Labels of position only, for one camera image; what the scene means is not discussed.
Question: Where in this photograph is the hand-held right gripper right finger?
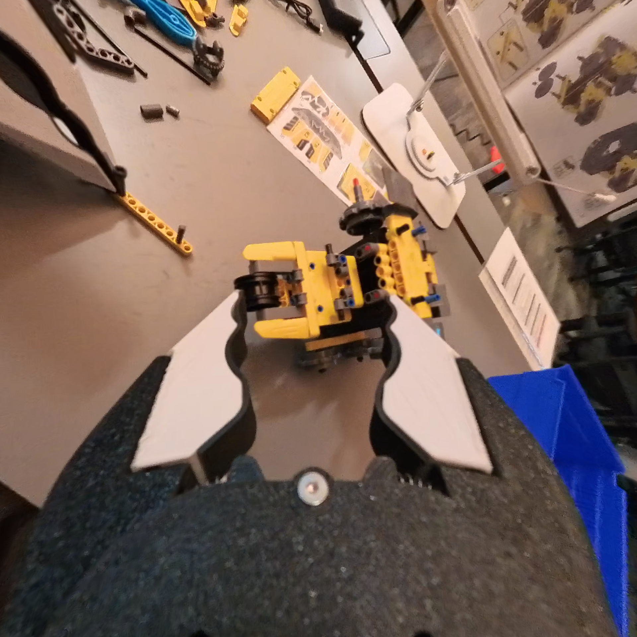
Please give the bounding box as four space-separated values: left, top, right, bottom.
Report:
368 298 494 473

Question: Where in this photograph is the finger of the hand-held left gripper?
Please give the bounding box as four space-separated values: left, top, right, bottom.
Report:
0 30 127 196

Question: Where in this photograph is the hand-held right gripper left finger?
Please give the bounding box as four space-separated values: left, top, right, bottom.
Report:
130 290 258 486

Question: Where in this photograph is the yellow thin beam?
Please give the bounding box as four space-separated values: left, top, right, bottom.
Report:
115 191 193 255

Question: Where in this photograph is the yellow toy vehicle model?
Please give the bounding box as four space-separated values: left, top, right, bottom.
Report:
234 178 452 375

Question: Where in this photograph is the dark grey angled beam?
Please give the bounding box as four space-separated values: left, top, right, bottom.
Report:
30 0 136 75

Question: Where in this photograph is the blue plastic bin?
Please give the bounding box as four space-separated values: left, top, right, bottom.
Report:
488 363 629 637

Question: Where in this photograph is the paper sheet in sleeve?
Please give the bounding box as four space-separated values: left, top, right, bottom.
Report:
479 226 562 370

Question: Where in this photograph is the thick black rod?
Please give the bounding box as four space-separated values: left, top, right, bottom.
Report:
133 27 212 85

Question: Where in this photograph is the blue plastic separator tool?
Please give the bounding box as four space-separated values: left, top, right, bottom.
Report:
130 0 200 48

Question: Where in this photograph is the black bevel gear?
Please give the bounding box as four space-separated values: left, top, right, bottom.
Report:
191 37 225 76

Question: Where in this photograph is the yellow fender piece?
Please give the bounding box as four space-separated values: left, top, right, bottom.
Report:
179 0 222 28

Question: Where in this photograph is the yellow rectangular panel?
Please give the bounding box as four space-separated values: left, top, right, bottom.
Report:
250 66 302 125

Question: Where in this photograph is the white book stand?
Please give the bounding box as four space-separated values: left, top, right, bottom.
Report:
362 0 543 231

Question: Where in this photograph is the yellow sticker sheet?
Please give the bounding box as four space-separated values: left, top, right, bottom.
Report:
266 75 399 206

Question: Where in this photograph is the black usb cable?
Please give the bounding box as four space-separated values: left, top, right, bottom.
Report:
276 0 324 33

